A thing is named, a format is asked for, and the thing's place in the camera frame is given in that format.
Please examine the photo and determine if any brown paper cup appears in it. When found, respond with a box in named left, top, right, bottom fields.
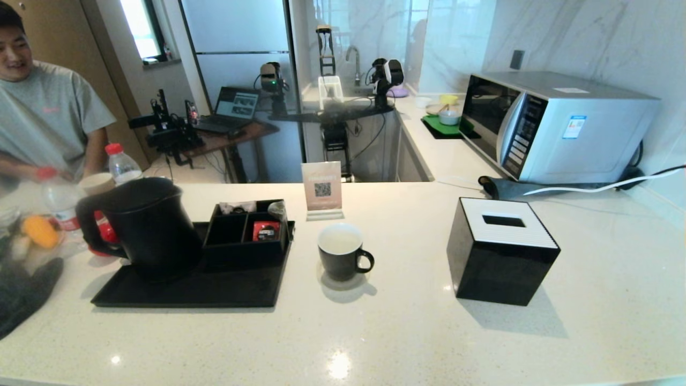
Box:
left=79, top=172, right=116, bottom=196

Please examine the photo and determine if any black compartment organizer box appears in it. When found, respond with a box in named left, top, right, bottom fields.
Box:
left=203, top=199, right=292, bottom=269

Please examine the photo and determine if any black tissue box white lid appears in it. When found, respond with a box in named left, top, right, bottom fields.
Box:
left=446, top=197, right=562, bottom=307

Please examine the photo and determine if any dark fabric bag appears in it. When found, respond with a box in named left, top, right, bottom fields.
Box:
left=0, top=257, right=64, bottom=339

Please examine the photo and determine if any bright window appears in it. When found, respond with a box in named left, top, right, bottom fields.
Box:
left=119, top=0, right=168, bottom=65

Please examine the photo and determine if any orange toy corn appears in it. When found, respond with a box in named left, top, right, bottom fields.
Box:
left=21, top=215, right=58, bottom=249

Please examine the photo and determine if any black ladder-shaped frame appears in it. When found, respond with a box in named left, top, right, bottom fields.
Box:
left=316, top=24, right=337, bottom=77

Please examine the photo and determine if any black power cable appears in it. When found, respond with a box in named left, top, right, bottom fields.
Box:
left=626, top=140, right=646, bottom=171

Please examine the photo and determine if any green mat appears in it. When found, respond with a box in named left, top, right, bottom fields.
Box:
left=421, top=113, right=476, bottom=140

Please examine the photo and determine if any red packaged item with label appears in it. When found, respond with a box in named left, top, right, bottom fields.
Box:
left=252, top=221, right=281, bottom=242

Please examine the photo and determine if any white dish rack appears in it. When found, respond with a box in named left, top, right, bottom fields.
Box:
left=318, top=75, right=344, bottom=110

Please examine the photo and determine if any white cable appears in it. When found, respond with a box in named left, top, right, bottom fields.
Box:
left=523, top=165, right=686, bottom=196

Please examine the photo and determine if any QR code sign stand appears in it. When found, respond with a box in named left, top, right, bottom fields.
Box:
left=301, top=161, right=345, bottom=221

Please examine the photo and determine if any black electric kettle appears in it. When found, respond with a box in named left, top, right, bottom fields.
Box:
left=75, top=177, right=204, bottom=282

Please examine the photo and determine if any black robot stand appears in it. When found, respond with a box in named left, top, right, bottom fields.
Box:
left=268, top=102, right=398, bottom=182

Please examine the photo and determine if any red toy apple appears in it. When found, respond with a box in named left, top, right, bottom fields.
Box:
left=88, top=211, right=121, bottom=257

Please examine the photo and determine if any metal faucet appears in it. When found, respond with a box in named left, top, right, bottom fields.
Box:
left=346, top=45, right=362, bottom=86

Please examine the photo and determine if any black mug white inside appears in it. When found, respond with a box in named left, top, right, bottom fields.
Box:
left=317, top=223, right=375, bottom=282

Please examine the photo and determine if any open laptop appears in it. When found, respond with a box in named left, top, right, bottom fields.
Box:
left=196, top=86, right=262, bottom=135

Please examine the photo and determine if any grey refrigerator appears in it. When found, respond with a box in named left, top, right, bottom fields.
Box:
left=178, top=0, right=304, bottom=183

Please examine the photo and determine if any clear water bottle red cap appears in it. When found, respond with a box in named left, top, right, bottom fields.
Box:
left=105, top=143, right=143, bottom=185
left=36, top=167, right=86, bottom=247

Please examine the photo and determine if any person in grey t-shirt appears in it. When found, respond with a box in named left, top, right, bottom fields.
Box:
left=0, top=3, right=117, bottom=183

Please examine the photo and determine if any silver microwave oven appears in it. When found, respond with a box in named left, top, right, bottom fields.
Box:
left=459, top=71, right=661, bottom=184

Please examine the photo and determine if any black serving tray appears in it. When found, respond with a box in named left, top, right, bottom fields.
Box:
left=90, top=221, right=296, bottom=309

